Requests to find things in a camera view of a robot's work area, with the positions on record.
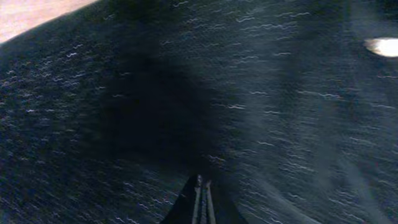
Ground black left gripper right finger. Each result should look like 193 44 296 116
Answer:
205 180 248 224

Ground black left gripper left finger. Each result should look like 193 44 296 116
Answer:
160 174 202 224

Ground black sparkly cardigan pearl buttons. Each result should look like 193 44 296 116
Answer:
1 1 397 223

